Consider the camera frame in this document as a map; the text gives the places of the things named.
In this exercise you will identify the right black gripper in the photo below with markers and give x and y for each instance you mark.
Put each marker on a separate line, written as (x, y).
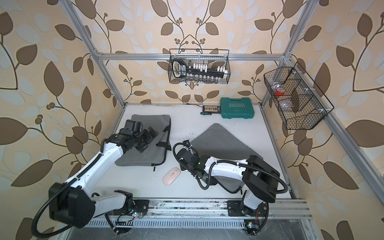
(182, 166)

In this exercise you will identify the aluminium frame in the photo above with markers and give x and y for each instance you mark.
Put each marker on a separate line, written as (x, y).
(316, 67)

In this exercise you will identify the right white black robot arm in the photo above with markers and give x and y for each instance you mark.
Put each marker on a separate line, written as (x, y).
(262, 180)

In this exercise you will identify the black screwdriver bit set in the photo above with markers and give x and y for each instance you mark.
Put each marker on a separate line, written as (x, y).
(209, 110)

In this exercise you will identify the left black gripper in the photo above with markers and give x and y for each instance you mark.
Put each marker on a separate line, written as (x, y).
(150, 137)

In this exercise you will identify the green plastic tool case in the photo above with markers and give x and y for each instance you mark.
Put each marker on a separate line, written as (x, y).
(237, 108)

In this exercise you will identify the pink computer mouse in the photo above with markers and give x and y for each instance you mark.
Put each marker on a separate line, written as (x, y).
(171, 176)

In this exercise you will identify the black wire basket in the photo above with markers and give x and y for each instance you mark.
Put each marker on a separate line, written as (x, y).
(304, 104)
(216, 59)

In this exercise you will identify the red item in basket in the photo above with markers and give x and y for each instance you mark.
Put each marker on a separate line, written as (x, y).
(279, 91)

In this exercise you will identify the back black wire basket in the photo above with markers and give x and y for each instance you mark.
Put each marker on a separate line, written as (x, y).
(216, 59)

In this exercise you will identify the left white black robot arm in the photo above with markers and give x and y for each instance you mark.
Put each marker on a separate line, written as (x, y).
(74, 202)

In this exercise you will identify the right black wire basket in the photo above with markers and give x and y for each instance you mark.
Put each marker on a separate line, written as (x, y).
(304, 104)

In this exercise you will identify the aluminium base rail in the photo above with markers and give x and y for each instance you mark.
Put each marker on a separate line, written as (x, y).
(166, 213)

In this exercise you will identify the black socket holder rail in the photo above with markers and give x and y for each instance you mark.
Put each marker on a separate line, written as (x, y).
(182, 68)

